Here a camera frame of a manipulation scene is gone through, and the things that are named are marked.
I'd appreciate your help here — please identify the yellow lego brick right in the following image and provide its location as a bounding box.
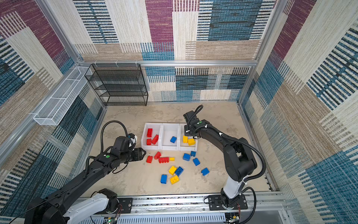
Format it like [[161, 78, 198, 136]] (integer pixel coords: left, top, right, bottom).
[[188, 139, 196, 146]]

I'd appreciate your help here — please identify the long red lego brick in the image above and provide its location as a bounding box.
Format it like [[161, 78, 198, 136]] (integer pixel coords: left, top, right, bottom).
[[147, 128, 153, 138]]

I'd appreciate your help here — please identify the aluminium mounting rail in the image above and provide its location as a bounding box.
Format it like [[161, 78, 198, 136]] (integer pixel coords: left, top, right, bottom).
[[78, 191, 295, 224]]

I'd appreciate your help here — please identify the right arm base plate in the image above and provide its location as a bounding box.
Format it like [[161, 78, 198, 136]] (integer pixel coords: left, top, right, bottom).
[[208, 194, 248, 211]]

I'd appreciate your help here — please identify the black wire mesh shelf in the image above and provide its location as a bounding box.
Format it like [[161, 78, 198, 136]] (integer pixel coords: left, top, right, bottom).
[[84, 63, 148, 106]]

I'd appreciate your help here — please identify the blue lego brick bottom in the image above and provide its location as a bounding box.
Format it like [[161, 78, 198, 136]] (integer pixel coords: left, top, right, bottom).
[[175, 167, 184, 176]]

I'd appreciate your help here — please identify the white right plastic bin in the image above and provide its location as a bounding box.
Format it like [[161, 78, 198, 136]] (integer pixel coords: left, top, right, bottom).
[[179, 124, 198, 152]]

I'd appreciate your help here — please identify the blue lego brick far right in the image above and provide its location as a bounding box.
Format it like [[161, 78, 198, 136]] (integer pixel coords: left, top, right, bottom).
[[201, 168, 210, 176]]

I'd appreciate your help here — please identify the yellow lego brick bottom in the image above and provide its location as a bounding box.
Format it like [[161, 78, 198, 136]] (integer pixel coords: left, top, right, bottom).
[[168, 166, 177, 175]]

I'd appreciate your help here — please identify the blue lego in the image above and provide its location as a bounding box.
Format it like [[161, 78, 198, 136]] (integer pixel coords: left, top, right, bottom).
[[170, 136, 177, 143]]

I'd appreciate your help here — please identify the long red lego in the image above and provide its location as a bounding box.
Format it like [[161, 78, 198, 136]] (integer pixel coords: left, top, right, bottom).
[[158, 157, 170, 163]]

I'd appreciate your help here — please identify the white wire wall basket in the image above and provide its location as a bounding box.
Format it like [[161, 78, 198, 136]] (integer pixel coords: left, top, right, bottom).
[[34, 66, 88, 126]]

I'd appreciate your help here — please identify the white middle plastic bin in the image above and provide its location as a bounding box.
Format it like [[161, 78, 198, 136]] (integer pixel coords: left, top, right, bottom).
[[161, 123, 180, 151]]

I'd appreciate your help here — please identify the blue lego brick middle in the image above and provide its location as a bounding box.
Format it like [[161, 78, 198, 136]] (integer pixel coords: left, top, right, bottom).
[[193, 158, 200, 166]]

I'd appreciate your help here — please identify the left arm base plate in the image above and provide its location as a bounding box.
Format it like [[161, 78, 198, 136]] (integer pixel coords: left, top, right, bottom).
[[114, 197, 133, 215]]

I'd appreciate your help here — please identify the red sloped lego brick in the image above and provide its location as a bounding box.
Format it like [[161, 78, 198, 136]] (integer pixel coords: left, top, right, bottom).
[[151, 134, 159, 145]]

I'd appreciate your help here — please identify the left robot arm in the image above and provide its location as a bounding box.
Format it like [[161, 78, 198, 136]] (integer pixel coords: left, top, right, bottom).
[[24, 134, 146, 224]]

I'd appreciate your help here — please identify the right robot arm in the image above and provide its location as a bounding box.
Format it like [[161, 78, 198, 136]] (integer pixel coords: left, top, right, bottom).
[[183, 111, 257, 208]]

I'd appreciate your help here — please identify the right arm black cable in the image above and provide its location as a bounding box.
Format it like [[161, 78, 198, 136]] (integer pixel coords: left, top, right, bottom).
[[208, 124, 266, 183]]

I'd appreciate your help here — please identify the blue lego brick open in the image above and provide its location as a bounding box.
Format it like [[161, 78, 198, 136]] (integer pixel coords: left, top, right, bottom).
[[183, 153, 191, 161]]

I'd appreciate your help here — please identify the red curved lego brick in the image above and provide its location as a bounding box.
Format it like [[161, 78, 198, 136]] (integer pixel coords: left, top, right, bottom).
[[154, 152, 161, 160]]

